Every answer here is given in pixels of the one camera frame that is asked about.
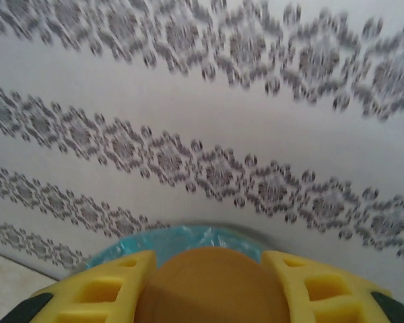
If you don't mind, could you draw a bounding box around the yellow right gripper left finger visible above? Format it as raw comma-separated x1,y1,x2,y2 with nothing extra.
1,250,158,323

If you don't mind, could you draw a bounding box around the small bottle gold cap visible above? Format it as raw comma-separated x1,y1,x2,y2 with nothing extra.
139,246,292,323

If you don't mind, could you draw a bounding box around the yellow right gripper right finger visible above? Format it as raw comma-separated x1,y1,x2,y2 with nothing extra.
261,250,404,323

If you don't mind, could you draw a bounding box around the blue plastic bin liner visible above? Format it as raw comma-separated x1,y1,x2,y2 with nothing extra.
86,224,269,272

